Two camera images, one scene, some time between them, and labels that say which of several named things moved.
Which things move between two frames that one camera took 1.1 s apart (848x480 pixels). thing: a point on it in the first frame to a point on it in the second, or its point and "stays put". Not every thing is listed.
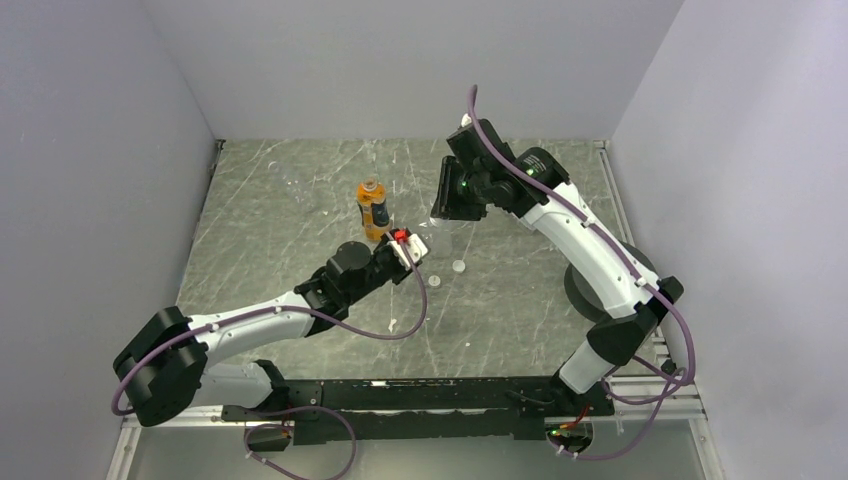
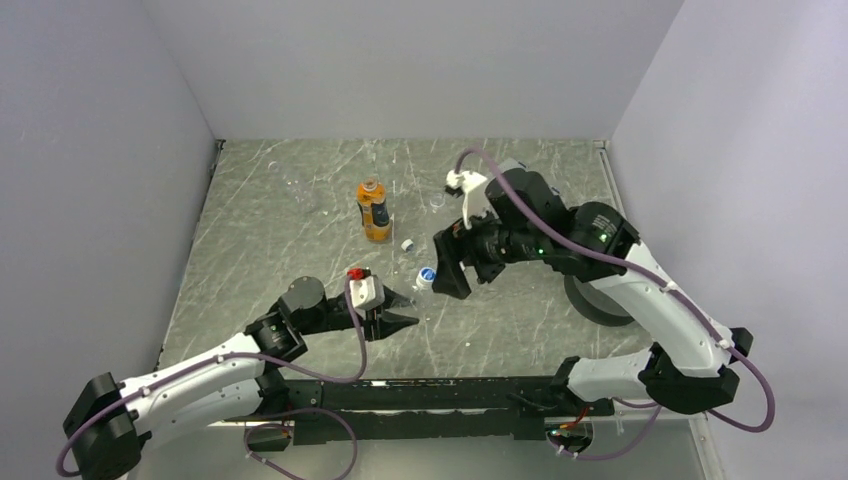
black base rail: [417, 410] stays put
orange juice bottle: [373, 207] stays put
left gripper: [383, 245] to [386, 323]
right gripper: [443, 207] to [450, 245]
